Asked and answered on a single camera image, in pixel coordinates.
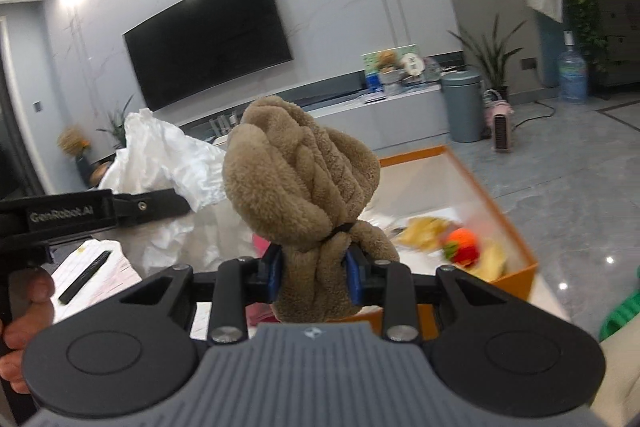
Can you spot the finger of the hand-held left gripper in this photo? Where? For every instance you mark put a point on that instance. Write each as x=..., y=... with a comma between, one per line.
x=150, y=207

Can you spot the beige fabric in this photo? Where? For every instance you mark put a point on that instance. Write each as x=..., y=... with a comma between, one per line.
x=622, y=382

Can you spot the green plastic item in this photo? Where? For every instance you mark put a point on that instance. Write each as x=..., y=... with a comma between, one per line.
x=620, y=314

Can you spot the orange cardboard box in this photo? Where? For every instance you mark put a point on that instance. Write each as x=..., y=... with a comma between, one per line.
x=515, y=284

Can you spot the white plastic bag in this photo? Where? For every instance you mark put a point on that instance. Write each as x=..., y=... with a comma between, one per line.
x=165, y=167

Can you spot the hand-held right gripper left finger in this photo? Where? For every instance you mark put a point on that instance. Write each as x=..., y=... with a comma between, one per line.
x=275, y=274

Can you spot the brown plush towel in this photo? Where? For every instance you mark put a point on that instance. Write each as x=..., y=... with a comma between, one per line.
x=300, y=177

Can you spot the grey trash can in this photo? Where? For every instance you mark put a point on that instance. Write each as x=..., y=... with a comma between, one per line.
x=462, y=107

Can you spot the person's left hand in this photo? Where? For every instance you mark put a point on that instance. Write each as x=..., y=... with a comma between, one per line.
x=30, y=322

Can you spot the grey television cabinet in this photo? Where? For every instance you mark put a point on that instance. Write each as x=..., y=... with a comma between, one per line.
x=400, y=112

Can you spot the pink space heater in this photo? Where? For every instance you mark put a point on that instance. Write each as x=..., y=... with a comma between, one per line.
x=501, y=127

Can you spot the black wall television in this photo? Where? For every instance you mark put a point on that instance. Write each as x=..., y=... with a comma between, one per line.
x=210, y=42

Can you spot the blue water bottle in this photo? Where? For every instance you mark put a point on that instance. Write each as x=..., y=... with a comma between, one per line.
x=572, y=74

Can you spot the vase with dried flowers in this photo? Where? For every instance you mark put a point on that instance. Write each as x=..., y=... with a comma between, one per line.
x=75, y=147

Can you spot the yellow cloth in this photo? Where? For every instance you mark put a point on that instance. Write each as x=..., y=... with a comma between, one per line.
x=425, y=232

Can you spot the dark drawer cabinet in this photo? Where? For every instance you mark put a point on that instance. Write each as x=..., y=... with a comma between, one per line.
x=622, y=42

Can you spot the green leafy plant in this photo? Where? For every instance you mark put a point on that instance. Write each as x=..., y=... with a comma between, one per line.
x=117, y=124

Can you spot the white round ornament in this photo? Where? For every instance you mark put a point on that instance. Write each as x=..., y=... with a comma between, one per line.
x=414, y=66

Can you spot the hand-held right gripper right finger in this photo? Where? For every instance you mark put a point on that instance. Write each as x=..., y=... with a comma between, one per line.
x=353, y=277

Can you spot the orange strawberry toy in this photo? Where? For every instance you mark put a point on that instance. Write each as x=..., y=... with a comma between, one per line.
x=462, y=249

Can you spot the green picture card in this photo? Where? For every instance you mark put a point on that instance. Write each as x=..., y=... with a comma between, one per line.
x=372, y=59

